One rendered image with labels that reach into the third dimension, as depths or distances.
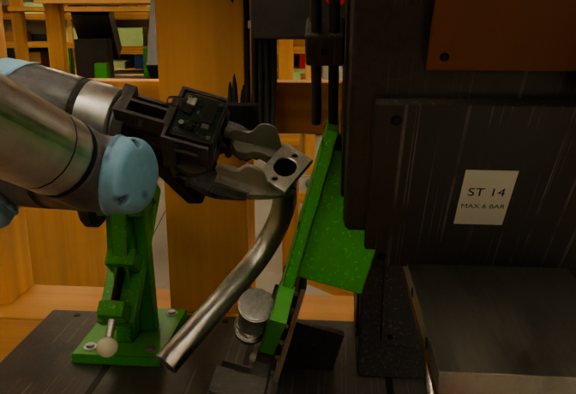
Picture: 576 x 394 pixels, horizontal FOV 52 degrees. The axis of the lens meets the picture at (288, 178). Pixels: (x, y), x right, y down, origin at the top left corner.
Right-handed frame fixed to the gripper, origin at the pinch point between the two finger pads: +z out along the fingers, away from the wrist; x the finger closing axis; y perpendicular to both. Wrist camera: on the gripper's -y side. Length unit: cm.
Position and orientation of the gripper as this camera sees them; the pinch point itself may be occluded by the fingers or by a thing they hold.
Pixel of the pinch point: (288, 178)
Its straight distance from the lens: 68.8
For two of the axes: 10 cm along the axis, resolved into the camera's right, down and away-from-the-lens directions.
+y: 1.1, -4.9, -8.6
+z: 9.6, 2.7, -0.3
